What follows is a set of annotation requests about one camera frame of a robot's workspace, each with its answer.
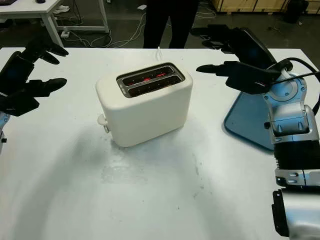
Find black bin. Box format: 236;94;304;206
282;0;310;25

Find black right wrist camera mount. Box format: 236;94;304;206
224;62;282;95

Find white desk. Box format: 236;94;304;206
0;0;111;48

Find white shoe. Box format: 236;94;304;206
53;4;70;15

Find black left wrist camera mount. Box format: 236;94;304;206
0;88;40;117

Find wooden crate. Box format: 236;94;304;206
214;0;320;13

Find white floor cable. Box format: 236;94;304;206
67;11;148;48

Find blue plastic tray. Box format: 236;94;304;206
223;91;276;151

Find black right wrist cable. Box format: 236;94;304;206
266;57;320;113

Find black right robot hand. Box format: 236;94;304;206
191;24;278;77

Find person in black trousers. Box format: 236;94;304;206
143;0;201;49

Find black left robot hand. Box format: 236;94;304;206
0;34;70;98

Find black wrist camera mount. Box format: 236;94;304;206
224;62;282;95
0;88;40;117

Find white two-slot toaster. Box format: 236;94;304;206
95;61;194;148

